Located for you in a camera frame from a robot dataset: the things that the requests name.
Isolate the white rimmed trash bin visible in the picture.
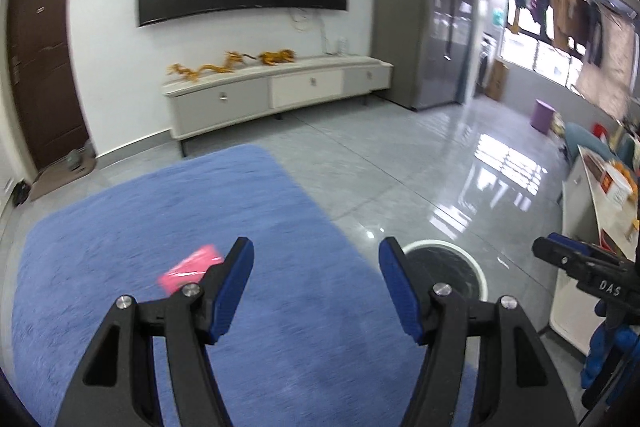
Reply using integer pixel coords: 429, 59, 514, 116
400, 238, 489, 308

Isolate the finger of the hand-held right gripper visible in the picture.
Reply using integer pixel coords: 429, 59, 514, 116
531, 233, 640, 299

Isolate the purple stool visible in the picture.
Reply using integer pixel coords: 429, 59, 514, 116
530, 99, 557, 134

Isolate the brown door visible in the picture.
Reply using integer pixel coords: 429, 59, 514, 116
6, 0, 91, 172

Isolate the brown doormat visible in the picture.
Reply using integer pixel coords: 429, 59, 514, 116
29, 154, 97, 202

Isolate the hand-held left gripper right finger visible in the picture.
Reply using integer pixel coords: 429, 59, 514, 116
377, 236, 578, 427

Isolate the white television cabinet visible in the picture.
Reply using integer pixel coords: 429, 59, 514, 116
161, 54, 394, 158

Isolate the person's right hand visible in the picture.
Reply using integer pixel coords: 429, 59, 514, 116
580, 296, 640, 390

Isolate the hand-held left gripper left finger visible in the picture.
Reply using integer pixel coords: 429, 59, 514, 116
54, 236, 256, 427

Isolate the golden dragon ornament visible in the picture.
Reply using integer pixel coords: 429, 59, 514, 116
166, 51, 258, 82

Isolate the television cable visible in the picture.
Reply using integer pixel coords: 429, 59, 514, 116
290, 7, 335, 55

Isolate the white table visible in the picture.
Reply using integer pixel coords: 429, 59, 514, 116
549, 144, 640, 355

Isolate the hanging dark garment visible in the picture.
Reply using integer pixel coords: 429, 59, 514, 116
510, 0, 548, 35

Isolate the pink packet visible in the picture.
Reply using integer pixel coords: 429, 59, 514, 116
159, 244, 223, 297

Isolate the blue chair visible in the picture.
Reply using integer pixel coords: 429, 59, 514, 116
565, 123, 618, 168

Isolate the orange box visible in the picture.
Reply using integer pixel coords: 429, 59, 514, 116
597, 159, 638, 208

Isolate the cardboard box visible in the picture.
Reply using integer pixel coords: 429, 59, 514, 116
484, 59, 508, 102

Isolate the grey refrigerator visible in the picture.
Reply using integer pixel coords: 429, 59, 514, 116
375, 0, 478, 112

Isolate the blue rug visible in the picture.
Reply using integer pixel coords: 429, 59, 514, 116
11, 143, 481, 427

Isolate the golden tiger ornament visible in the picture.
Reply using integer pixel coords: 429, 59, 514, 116
257, 49, 296, 66

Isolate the hanging patterned blanket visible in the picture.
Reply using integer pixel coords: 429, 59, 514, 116
575, 14, 640, 120

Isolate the hanging brown garment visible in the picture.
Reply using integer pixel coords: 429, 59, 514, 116
547, 0, 591, 50

